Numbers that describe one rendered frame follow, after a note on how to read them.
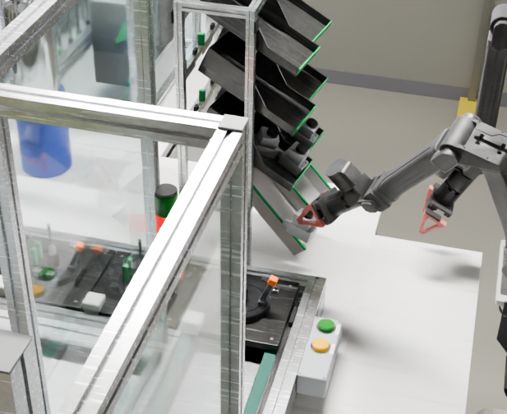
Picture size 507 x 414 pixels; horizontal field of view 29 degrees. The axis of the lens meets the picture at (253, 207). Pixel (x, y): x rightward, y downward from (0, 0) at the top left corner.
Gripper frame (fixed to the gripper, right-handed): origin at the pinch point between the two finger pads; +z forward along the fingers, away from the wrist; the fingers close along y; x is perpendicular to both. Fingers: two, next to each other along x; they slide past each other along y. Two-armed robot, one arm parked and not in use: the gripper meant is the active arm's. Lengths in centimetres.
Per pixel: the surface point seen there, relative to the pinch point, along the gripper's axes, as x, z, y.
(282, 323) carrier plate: 18.5, 7.7, 18.6
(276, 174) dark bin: -12.7, 0.7, 0.8
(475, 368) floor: 97, 38, -105
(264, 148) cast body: -19.6, 2.5, -2.6
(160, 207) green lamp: -22, -2, 47
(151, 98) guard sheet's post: -42, -16, 50
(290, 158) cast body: -14.1, -1.3, -5.0
